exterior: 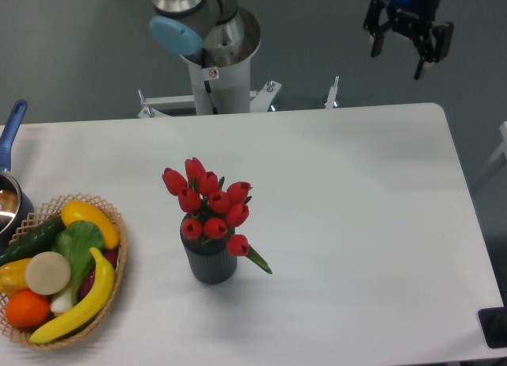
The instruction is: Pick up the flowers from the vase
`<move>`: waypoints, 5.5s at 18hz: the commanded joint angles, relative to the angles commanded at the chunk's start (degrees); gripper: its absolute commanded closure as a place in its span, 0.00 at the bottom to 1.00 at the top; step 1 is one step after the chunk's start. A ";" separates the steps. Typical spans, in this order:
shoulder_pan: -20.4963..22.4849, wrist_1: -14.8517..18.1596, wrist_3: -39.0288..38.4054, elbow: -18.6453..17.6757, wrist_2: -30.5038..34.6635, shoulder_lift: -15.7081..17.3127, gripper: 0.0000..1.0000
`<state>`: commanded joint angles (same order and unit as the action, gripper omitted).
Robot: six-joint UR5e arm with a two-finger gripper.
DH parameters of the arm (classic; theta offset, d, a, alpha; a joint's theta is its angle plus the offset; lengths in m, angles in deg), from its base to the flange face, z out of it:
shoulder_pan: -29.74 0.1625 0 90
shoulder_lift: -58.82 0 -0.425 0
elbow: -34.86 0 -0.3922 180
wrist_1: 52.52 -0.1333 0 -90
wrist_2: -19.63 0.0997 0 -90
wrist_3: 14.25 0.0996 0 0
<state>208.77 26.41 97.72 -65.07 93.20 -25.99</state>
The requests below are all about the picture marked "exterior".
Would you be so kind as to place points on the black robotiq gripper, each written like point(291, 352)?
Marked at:
point(413, 19)

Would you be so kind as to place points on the red tulip bouquet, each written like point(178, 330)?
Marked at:
point(211, 211)

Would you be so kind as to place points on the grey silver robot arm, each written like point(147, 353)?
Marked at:
point(182, 26)

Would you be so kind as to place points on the dark grey ribbed vase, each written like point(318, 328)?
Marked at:
point(210, 263)

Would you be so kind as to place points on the white furniture part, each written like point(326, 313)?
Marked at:
point(493, 164)

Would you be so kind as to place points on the black device at table edge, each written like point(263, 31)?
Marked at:
point(493, 323)

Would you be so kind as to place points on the purple red vegetable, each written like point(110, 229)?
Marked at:
point(112, 257)

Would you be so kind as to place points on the green bok choy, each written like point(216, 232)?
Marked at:
point(74, 244)

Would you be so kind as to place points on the woven wicker basket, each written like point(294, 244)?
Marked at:
point(42, 214)

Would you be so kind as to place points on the yellow banana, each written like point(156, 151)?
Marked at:
point(86, 309)

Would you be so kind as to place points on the dark green cucumber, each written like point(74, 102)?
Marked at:
point(38, 240)

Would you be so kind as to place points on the beige round disc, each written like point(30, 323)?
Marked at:
point(47, 273)

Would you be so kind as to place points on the yellow bell pepper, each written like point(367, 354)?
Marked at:
point(13, 276)

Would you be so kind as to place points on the orange fruit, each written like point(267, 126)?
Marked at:
point(27, 309)

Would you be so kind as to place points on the blue handled saucepan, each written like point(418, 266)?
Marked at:
point(15, 205)

